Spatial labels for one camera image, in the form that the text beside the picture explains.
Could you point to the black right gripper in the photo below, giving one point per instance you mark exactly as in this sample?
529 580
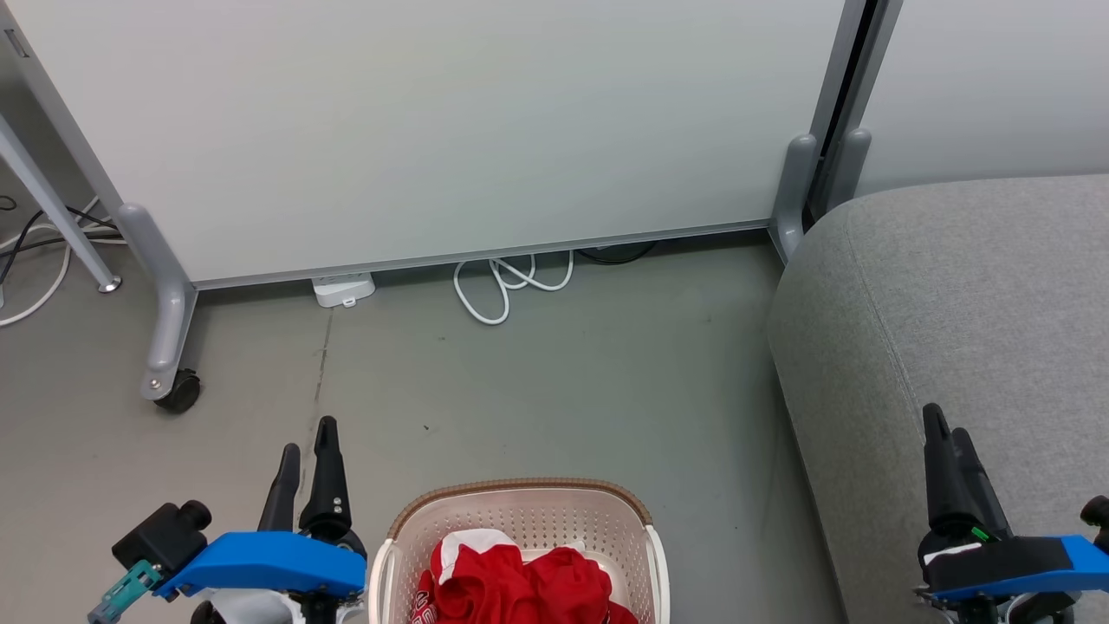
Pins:
996 563

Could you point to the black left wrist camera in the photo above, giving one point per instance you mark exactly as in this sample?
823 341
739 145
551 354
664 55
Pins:
160 533

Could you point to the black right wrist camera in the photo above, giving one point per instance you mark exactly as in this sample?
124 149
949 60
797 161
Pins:
1099 513

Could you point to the grey fabric sofa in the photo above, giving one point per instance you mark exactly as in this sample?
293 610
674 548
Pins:
970 303

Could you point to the grey slanted table leg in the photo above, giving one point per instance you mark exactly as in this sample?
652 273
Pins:
52 208

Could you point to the narrow white partition panel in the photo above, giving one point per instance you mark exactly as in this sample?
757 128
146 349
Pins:
996 87

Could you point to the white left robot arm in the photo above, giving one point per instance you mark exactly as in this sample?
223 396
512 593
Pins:
247 608

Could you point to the small white power adapter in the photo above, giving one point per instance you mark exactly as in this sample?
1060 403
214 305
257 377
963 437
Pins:
344 288

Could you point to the blue left camera mount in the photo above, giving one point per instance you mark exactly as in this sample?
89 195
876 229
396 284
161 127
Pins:
260 562

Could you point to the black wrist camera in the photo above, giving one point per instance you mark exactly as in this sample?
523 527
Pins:
160 533
1099 513

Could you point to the cream perforated laundry basket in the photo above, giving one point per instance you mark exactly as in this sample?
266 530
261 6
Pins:
537 520

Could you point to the wide white partition panel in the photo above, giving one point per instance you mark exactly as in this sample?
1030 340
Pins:
433 130

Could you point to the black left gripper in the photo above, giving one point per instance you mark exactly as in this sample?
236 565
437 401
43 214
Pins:
359 548

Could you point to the red and white garment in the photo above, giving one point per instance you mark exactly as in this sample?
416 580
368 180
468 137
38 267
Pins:
520 589

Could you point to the black caster wheel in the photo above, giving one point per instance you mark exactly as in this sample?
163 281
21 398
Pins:
180 392

